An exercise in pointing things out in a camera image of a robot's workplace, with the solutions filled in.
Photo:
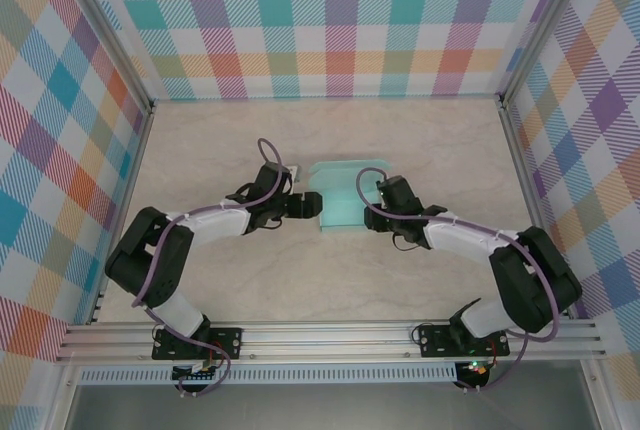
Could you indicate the aluminium table edge rail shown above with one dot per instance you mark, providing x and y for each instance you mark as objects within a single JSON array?
[
  {"x": 531, "y": 200},
  {"x": 123, "y": 200}
]

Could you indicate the light teal paper box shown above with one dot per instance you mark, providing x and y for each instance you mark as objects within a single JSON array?
[{"x": 340, "y": 205}]

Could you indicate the aluminium mounting rail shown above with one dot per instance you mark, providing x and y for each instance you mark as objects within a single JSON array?
[{"x": 325, "y": 342}]

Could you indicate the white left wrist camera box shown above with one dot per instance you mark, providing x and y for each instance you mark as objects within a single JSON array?
[{"x": 295, "y": 173}]

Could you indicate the aluminium upright frame post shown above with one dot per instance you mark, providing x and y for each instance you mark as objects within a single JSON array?
[
  {"x": 540, "y": 25},
  {"x": 129, "y": 67}
]

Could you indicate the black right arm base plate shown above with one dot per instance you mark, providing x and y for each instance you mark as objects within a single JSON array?
[{"x": 435, "y": 342}]

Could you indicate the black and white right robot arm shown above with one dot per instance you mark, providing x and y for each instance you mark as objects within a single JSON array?
[{"x": 525, "y": 275}]

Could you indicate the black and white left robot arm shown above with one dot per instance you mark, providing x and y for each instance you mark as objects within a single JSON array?
[{"x": 150, "y": 260}]

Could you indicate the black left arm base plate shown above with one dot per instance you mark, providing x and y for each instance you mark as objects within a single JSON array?
[{"x": 227, "y": 342}]

